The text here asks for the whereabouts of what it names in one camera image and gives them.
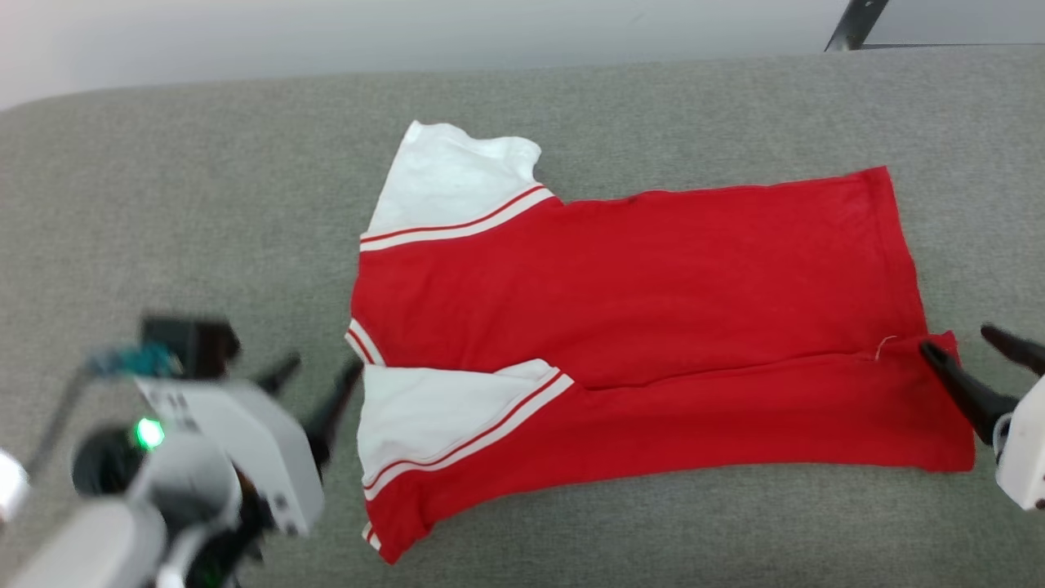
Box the dark metal frame post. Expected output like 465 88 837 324
825 0 891 52

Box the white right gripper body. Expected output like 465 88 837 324
994 376 1045 511

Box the red and white jersey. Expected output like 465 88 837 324
345 121 976 566

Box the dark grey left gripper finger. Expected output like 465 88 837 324
302 359 364 474
253 353 301 397

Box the grey fabric sofa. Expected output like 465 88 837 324
0 45 1045 588

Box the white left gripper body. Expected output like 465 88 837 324
135 380 327 537

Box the black cable with teal connector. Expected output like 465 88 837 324
29 341 176 479

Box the grey flat panel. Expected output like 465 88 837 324
864 0 1045 47

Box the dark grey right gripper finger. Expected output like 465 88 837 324
980 324 1045 378
920 341 1021 448

